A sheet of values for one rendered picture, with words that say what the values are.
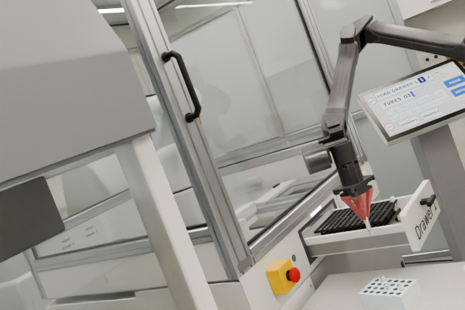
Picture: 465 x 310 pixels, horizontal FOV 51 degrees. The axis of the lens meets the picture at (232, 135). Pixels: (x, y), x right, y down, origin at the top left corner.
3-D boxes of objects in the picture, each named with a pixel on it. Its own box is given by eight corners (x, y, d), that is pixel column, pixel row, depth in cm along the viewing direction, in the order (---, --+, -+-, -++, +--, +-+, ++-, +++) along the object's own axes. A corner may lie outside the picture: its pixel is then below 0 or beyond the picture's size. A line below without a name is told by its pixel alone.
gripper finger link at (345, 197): (348, 223, 123) (336, 189, 122) (363, 213, 127) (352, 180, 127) (370, 223, 118) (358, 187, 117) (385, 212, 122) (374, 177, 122)
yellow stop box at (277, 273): (301, 281, 133) (292, 257, 133) (289, 294, 127) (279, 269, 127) (286, 282, 136) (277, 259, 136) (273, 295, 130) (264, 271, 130)
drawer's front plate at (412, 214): (441, 211, 151) (429, 178, 151) (419, 252, 128) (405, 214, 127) (434, 212, 152) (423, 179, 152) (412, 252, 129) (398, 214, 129)
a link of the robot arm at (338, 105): (358, 23, 146) (362, 51, 154) (339, 24, 149) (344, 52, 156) (340, 126, 120) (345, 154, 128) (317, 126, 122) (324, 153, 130)
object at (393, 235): (432, 209, 151) (425, 191, 151) (412, 245, 130) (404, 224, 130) (321, 228, 175) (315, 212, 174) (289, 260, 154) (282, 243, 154)
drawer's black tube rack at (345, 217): (403, 217, 152) (396, 198, 152) (387, 241, 138) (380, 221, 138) (340, 228, 166) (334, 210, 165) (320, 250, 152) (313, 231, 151)
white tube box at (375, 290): (422, 293, 119) (416, 279, 119) (406, 311, 113) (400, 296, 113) (379, 290, 128) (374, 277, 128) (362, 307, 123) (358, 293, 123)
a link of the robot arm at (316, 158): (335, 113, 125) (340, 135, 131) (293, 127, 125) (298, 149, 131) (351, 144, 116) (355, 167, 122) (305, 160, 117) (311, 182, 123)
